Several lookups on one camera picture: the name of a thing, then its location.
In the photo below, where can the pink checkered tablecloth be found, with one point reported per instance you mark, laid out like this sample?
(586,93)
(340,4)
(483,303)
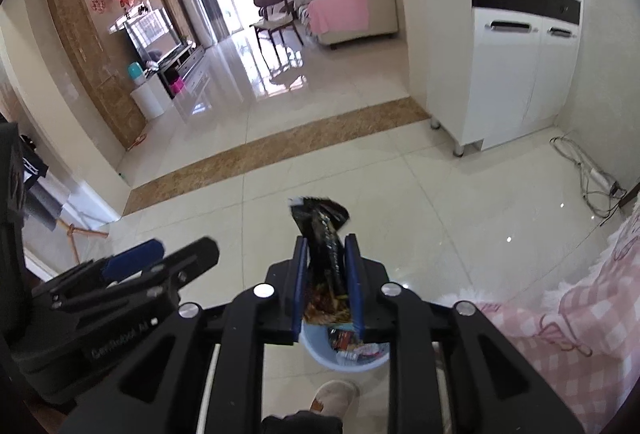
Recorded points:
(584,338)

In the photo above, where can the dark wooden chair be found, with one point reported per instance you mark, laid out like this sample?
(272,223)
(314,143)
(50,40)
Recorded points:
(274,17)

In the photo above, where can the white floor air conditioner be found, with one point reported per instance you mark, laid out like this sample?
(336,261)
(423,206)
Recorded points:
(200,22)

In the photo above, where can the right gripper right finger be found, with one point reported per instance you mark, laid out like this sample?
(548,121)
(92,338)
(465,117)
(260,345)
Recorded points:
(354,266)

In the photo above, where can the white cylinder bin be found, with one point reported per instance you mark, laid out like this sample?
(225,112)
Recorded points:
(147,102)

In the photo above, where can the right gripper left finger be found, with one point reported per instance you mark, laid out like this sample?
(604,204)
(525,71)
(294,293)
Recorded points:
(298,284)

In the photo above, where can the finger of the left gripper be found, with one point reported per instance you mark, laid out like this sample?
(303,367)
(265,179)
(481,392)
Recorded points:
(138,258)

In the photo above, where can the blue trash bin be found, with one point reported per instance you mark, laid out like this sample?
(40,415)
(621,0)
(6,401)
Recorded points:
(340,349)

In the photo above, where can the left beige slipper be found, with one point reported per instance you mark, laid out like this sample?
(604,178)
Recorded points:
(334,398)

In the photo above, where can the television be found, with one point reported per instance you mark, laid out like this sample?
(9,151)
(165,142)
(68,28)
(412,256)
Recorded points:
(153,35)

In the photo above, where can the pink blanket on sofa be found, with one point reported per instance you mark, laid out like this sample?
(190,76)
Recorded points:
(331,16)

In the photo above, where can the dark gold snack wrapper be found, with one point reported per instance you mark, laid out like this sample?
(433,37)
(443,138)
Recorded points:
(326,293)

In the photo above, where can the white black sideboard cabinet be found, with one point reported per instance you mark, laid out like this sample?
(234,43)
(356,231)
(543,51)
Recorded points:
(492,71)

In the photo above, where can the beige sofa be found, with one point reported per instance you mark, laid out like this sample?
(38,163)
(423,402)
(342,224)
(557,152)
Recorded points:
(383,21)

